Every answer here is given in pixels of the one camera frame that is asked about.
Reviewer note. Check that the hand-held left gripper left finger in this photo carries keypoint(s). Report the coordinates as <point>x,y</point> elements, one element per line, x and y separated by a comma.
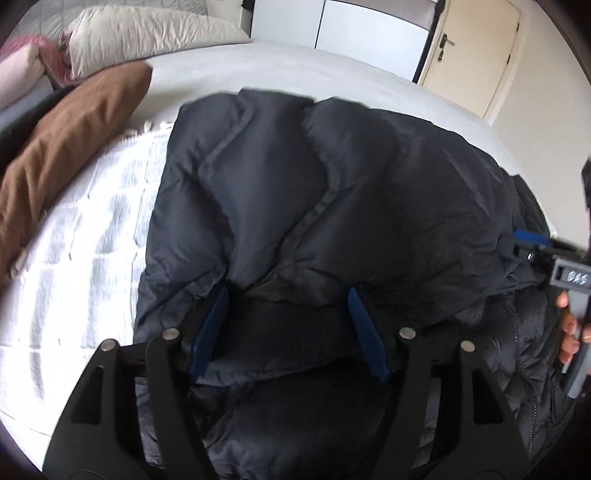
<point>207,337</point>

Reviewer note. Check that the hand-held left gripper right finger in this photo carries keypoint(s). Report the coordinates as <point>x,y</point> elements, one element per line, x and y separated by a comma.
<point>369,337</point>

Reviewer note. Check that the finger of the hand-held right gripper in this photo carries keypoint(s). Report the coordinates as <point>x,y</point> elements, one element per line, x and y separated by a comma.
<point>533,237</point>
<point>521,251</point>

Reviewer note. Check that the black quilted jacket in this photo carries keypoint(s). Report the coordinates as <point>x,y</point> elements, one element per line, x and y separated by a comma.
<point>540,346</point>

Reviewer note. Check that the dark puffer jacket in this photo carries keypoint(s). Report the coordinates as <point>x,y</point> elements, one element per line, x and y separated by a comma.
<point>323,207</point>

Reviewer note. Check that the person's right hand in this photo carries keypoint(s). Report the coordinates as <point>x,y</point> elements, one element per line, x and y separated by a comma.
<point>569,332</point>

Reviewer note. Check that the cream door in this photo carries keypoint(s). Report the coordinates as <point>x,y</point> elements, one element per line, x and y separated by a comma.
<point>475,60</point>

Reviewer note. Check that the brown pillow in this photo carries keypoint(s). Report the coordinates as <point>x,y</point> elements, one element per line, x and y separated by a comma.
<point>69,157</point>

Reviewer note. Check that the white wardrobe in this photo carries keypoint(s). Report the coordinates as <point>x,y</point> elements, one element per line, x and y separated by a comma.
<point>364,32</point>

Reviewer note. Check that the white bed mattress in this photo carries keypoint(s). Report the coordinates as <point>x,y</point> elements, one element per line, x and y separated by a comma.
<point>323,69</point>

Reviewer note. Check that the black garment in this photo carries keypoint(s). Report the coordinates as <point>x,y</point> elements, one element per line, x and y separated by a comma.
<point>23,138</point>

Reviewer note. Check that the beige pillow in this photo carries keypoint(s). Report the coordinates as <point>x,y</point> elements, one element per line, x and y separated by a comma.
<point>147,39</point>

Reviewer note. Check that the dusty pink knit blanket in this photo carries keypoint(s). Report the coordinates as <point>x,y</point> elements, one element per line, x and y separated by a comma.
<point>53,60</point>

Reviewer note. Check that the light pink folded duvet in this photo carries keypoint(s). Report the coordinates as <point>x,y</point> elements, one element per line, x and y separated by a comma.
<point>18,74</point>

